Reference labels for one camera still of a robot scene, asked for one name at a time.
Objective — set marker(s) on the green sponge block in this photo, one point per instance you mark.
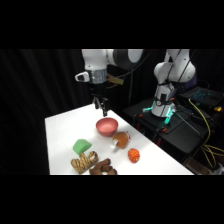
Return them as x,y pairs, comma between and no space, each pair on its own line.
81,146

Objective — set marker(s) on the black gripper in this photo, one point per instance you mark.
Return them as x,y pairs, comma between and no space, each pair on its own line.
97,89

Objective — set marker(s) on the striped tiger plush toy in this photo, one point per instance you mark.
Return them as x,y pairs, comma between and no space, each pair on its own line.
83,162

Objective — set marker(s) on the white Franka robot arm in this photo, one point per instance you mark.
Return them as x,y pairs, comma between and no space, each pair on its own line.
173,71

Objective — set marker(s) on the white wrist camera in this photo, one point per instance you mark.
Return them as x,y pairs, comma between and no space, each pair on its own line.
82,77

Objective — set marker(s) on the black robot stand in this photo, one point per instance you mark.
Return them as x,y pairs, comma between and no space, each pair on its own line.
176,130

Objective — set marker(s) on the yellow small device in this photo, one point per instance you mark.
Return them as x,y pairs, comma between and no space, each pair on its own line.
217,108

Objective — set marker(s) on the dark brown plush toy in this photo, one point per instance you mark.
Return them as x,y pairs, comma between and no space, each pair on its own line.
103,167

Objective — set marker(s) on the black laptop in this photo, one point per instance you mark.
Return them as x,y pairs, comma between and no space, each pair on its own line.
201,95

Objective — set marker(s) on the pink bowl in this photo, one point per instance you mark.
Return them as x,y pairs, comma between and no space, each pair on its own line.
106,127

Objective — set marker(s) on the brown round plush toy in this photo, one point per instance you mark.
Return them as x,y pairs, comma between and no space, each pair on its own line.
121,139

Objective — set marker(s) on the red ball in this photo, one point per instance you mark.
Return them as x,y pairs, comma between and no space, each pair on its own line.
134,155

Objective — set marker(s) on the black curtain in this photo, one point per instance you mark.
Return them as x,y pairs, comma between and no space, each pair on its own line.
36,100

